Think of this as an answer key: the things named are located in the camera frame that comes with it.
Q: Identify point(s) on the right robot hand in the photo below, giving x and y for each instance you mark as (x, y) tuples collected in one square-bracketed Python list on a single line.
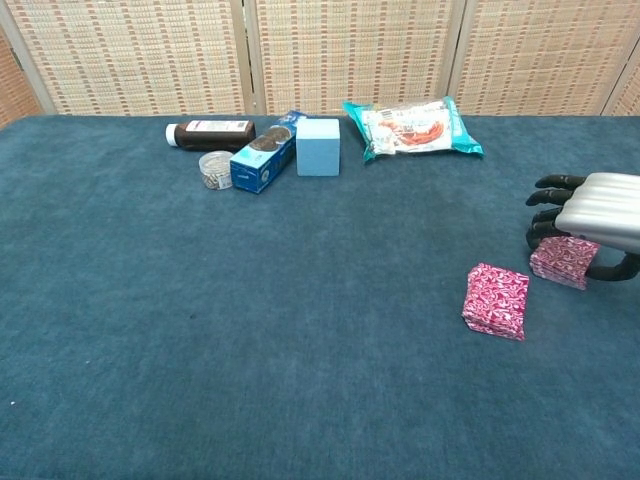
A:
[(605, 207)]

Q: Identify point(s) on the pink patterned napkin pack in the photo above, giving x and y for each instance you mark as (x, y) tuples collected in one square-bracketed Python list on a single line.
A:
[(562, 260)]

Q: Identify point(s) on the woven folding screen panel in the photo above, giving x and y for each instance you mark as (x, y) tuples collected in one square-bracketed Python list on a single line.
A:
[(12, 85), (627, 97), (130, 55), (545, 55), (355, 50)]

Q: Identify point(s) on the teal snack bag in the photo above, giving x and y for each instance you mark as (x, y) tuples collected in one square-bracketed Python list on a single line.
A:
[(410, 130)]

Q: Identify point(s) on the light blue foam cube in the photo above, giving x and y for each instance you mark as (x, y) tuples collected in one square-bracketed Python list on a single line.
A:
[(318, 150)]

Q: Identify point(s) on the blue cookie box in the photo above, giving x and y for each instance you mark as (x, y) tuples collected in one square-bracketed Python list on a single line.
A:
[(262, 160)]

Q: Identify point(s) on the blue tablecloth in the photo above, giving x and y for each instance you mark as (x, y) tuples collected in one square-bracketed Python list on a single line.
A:
[(300, 375)]

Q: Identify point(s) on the clear round plastic jar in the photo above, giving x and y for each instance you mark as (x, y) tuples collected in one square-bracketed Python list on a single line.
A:
[(216, 170)]

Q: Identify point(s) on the brown bottle with white cap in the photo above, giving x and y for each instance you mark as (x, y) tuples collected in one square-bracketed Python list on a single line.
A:
[(215, 135)]

